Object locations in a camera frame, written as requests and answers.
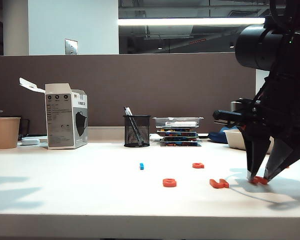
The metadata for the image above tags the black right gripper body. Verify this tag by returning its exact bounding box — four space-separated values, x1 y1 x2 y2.
212 77 300 149

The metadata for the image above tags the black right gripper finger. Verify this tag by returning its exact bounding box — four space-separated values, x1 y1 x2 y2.
263 136 300 181
241 125 272 181

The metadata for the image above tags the orange letter n magnet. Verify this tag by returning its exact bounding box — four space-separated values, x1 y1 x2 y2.
249 175 269 185

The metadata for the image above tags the orange letter u magnet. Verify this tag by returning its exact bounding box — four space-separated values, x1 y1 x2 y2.
209 178 230 189

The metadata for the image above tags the orange letter s magnet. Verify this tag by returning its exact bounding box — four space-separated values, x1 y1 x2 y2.
162 177 178 188

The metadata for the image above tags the white oblong pulp tray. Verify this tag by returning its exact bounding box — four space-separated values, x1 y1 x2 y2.
224 129 276 154

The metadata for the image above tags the black mesh pen holder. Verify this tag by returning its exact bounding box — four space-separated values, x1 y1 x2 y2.
122 114 151 148

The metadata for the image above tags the long ceiling light strip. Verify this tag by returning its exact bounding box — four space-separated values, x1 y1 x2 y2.
118 17 266 27

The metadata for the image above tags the brown desk partition panel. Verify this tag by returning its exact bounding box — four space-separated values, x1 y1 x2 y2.
0 52 257 136

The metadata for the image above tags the black white pen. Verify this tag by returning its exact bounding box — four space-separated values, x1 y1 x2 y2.
123 106 145 146

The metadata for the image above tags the grey white mask box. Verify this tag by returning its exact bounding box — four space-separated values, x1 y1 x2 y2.
18 77 89 150

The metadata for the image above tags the small white plastic case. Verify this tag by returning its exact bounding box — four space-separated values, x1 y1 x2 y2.
21 137 41 146

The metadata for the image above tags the dark drinking glass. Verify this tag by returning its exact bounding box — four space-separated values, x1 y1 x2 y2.
18 118 31 141

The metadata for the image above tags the brown paper cup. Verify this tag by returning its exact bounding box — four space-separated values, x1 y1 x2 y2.
0 117 22 150

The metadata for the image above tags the white round pillar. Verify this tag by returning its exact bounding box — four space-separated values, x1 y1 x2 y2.
2 0 30 56

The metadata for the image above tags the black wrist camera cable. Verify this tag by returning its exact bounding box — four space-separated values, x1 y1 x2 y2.
251 81 270 107

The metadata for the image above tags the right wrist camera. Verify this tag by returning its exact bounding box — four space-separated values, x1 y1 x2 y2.
230 99 256 113

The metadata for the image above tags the metal wall switch plate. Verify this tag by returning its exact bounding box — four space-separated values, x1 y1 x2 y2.
64 38 79 56

